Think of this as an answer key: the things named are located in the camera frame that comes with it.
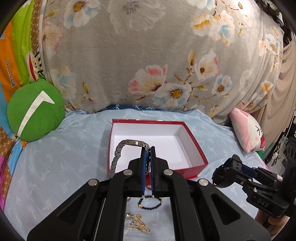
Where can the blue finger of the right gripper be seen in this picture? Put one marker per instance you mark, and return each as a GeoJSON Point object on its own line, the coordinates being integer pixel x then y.
{"type": "Point", "coordinates": [252, 173]}
{"type": "Point", "coordinates": [232, 167]}

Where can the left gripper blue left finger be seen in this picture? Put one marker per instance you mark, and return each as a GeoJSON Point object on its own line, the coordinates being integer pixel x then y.
{"type": "Point", "coordinates": [96, 211]}

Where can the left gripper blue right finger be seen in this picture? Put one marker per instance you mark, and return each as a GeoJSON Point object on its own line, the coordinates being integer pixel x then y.
{"type": "Point", "coordinates": [201, 211]}

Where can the silver metal wristwatch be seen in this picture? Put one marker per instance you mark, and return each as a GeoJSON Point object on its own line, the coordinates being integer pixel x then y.
{"type": "Point", "coordinates": [128, 142]}

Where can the black smartwatch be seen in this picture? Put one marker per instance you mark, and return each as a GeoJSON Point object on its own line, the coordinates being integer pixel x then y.
{"type": "Point", "coordinates": [218, 178]}

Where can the gold hoop earrings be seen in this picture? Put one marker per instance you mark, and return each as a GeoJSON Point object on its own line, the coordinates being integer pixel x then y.
{"type": "Point", "coordinates": [129, 216]}

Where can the person left hand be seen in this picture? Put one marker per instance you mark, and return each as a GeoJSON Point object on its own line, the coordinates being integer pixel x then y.
{"type": "Point", "coordinates": [275, 225]}

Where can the pink cartoon pillow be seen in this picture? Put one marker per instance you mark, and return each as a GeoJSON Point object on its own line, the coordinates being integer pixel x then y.
{"type": "Point", "coordinates": [248, 131]}

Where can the beige curtain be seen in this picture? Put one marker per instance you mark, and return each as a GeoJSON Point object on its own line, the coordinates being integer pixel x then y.
{"type": "Point", "coordinates": [276, 115]}

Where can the red gift box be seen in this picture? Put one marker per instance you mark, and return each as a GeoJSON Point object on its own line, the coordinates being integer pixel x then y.
{"type": "Point", "coordinates": [173, 141]}

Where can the light blue palm bedsheet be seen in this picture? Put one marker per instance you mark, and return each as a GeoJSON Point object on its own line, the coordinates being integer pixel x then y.
{"type": "Point", "coordinates": [51, 169]}

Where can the grey floral blanket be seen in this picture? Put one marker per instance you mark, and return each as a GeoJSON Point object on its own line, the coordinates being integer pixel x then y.
{"type": "Point", "coordinates": [213, 56]}

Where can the green round cushion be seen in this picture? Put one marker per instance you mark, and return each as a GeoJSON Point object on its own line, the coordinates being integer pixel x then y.
{"type": "Point", "coordinates": [35, 110]}

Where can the colourful cartoon monkey sheet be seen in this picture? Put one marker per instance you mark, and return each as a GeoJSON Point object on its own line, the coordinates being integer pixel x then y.
{"type": "Point", "coordinates": [20, 65]}

